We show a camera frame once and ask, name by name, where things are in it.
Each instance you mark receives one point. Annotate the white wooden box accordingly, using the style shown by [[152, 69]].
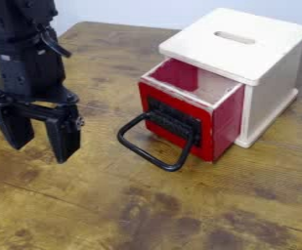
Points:
[[253, 50]]

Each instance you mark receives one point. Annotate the red drawer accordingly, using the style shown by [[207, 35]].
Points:
[[204, 95]]

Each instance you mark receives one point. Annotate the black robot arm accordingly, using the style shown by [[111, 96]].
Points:
[[26, 29]]

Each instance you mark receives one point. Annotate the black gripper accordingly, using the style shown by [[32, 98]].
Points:
[[33, 94]]

